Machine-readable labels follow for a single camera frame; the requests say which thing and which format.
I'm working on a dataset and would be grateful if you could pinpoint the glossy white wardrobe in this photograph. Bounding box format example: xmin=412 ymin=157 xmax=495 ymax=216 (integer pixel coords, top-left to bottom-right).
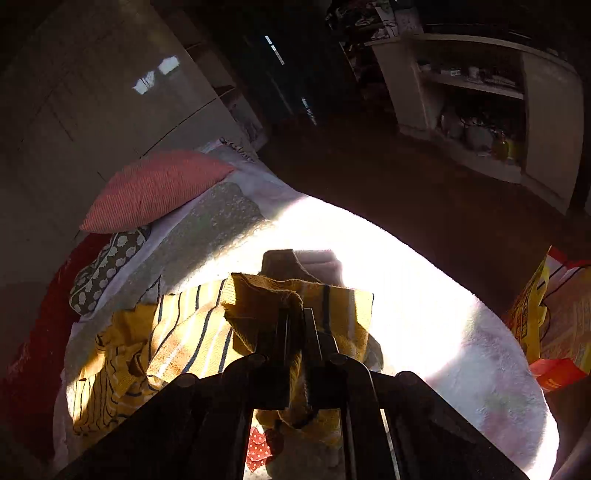
xmin=0 ymin=0 xmax=262 ymax=289

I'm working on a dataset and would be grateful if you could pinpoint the cream open shelf unit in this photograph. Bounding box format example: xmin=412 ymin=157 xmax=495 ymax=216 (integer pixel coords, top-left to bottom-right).
xmin=372 ymin=32 xmax=586 ymax=214

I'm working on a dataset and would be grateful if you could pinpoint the dark green curtain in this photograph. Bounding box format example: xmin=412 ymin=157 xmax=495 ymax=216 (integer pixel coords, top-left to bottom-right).
xmin=238 ymin=25 xmax=326 ymax=127

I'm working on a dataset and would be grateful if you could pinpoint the red embroidered pillow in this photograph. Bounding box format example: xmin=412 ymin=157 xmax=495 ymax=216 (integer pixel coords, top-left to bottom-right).
xmin=0 ymin=233 xmax=112 ymax=428

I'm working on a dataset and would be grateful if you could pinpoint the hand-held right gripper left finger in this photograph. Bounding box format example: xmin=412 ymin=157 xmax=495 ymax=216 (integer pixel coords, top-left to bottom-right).
xmin=55 ymin=308 xmax=293 ymax=480

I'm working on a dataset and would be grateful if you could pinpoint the pile of clothes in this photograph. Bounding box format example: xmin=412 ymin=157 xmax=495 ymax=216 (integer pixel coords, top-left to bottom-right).
xmin=324 ymin=0 xmax=399 ymax=43

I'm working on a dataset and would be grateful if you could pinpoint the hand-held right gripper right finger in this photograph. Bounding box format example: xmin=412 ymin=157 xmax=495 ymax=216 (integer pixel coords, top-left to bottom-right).
xmin=302 ymin=308 xmax=530 ymax=480

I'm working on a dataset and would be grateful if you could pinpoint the pink ribbed pillow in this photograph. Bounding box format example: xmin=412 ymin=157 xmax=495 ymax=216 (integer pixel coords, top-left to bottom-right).
xmin=79 ymin=150 xmax=237 ymax=234

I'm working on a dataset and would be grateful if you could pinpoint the yellow striped knit sweater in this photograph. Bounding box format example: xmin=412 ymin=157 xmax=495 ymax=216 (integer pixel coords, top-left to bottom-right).
xmin=71 ymin=249 xmax=376 ymax=449

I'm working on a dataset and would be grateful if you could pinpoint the quilted heart-patterned bedspread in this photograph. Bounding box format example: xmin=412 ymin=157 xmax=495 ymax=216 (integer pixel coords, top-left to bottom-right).
xmin=52 ymin=147 xmax=560 ymax=480

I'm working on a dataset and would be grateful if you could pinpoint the green white-patterned bolster pillow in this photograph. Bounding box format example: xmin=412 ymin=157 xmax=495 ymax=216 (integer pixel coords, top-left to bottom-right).
xmin=69 ymin=225 xmax=151 ymax=317

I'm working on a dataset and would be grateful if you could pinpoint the yellow printed shopping bag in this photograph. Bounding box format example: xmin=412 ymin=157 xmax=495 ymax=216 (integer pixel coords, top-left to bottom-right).
xmin=505 ymin=246 xmax=591 ymax=394

